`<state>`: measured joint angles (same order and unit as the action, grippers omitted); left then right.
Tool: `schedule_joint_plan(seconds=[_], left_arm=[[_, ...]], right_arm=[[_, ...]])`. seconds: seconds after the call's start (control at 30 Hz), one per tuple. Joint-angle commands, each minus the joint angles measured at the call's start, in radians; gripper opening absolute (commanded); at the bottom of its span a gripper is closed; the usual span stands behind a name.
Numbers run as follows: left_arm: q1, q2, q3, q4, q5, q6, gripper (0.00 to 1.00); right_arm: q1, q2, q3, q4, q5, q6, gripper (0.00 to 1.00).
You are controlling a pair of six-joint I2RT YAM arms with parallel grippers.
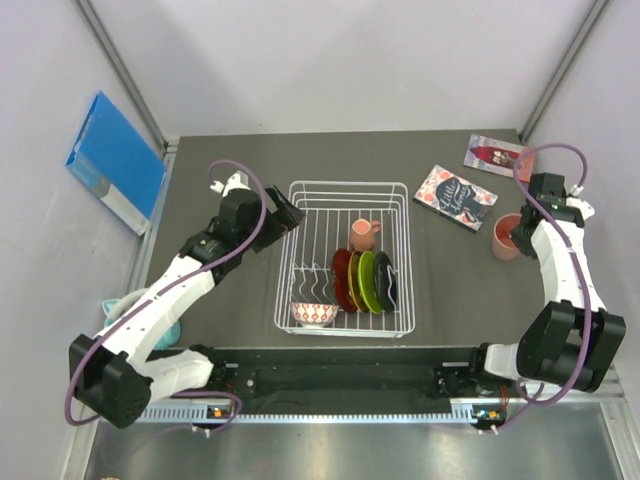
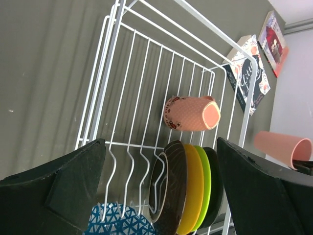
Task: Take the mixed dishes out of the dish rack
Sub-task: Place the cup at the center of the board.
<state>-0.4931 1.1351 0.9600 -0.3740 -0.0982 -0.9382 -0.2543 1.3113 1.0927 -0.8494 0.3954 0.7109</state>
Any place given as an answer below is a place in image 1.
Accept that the pink plastic cup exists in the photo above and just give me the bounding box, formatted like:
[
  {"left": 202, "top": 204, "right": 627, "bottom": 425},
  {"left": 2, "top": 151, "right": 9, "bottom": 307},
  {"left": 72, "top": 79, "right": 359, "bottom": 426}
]
[{"left": 491, "top": 213, "right": 521, "bottom": 261}]

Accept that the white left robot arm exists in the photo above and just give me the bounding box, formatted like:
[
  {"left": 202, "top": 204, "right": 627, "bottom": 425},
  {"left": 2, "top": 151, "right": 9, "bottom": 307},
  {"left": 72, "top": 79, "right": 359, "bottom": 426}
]
[{"left": 67, "top": 185, "right": 305, "bottom": 429}]

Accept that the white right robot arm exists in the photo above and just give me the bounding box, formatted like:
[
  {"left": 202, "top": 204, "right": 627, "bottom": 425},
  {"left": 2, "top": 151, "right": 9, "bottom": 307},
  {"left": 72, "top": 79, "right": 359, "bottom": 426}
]
[{"left": 466, "top": 173, "right": 626, "bottom": 396}]

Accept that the teal object behind arm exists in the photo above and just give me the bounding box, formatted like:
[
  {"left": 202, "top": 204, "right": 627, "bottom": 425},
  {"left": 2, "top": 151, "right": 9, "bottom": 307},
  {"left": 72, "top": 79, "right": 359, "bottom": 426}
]
[{"left": 102, "top": 289, "right": 181, "bottom": 351}]

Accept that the red plate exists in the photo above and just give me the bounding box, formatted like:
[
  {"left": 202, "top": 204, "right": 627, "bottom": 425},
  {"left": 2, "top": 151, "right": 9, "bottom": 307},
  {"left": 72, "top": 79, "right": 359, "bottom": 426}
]
[{"left": 331, "top": 248, "right": 357, "bottom": 313}]

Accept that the yellow plate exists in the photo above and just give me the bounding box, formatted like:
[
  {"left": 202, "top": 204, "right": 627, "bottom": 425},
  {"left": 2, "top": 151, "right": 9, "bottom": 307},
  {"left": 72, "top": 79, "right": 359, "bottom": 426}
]
[{"left": 348, "top": 251, "right": 369, "bottom": 313}]

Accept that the Little Women book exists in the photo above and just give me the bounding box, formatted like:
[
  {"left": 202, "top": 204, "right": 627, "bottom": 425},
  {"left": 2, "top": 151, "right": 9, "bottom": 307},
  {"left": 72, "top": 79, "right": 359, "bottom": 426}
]
[{"left": 413, "top": 165, "right": 498, "bottom": 233}]

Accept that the red purple book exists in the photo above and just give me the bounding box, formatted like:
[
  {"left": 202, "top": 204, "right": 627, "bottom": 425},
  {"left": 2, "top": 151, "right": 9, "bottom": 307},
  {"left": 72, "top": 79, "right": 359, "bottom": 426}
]
[{"left": 463, "top": 133, "right": 529, "bottom": 178}]

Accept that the lime green plate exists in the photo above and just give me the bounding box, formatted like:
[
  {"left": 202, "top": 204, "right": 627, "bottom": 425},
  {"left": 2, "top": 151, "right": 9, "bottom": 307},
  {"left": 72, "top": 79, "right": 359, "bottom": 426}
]
[{"left": 358, "top": 251, "right": 383, "bottom": 314}]

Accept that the red patterned white bowl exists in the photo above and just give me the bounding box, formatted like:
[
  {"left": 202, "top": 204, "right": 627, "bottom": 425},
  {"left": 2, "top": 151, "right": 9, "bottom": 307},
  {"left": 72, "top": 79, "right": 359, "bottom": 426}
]
[{"left": 290, "top": 302, "right": 339, "bottom": 328}]

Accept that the black plate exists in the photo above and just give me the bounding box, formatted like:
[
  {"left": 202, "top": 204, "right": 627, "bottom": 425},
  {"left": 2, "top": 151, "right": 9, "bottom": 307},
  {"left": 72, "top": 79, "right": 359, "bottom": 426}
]
[{"left": 374, "top": 251, "right": 398, "bottom": 313}]

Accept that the blue folder box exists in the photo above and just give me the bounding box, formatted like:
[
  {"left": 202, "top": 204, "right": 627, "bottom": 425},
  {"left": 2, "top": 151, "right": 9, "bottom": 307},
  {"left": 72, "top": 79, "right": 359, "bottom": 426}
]
[{"left": 66, "top": 92, "right": 166, "bottom": 236}]

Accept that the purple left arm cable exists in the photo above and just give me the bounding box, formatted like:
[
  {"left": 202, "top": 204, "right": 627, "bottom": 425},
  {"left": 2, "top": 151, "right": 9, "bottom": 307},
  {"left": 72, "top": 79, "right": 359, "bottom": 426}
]
[{"left": 63, "top": 159, "right": 268, "bottom": 435}]

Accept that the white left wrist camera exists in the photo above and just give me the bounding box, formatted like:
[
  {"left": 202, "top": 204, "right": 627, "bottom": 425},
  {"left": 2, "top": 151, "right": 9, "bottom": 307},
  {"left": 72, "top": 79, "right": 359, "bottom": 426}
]
[{"left": 209, "top": 170, "right": 250, "bottom": 197}]

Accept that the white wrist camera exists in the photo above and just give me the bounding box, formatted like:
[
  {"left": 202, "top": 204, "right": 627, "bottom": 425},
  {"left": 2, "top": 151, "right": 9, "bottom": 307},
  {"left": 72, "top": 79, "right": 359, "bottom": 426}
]
[
  {"left": 209, "top": 170, "right": 250, "bottom": 197},
  {"left": 566, "top": 185, "right": 595, "bottom": 221}
]

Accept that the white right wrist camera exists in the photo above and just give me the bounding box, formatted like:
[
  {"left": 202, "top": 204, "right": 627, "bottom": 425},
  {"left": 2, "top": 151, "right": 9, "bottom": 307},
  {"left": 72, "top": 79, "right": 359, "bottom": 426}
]
[{"left": 566, "top": 185, "right": 595, "bottom": 221}]

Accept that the white wire dish rack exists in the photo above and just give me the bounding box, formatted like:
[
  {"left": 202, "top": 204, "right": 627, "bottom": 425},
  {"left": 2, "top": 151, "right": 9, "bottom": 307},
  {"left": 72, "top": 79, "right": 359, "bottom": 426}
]
[{"left": 274, "top": 180, "right": 416, "bottom": 339}]

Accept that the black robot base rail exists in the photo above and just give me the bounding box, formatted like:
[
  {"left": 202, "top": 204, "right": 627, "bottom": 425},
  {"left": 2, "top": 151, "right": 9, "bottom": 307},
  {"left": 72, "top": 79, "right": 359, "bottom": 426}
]
[{"left": 175, "top": 346, "right": 506, "bottom": 400}]

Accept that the grey slotted cable duct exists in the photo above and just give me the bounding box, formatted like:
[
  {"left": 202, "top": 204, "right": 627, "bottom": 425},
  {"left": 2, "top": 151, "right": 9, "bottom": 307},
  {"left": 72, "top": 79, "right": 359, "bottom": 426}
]
[{"left": 137, "top": 401, "right": 506, "bottom": 425}]

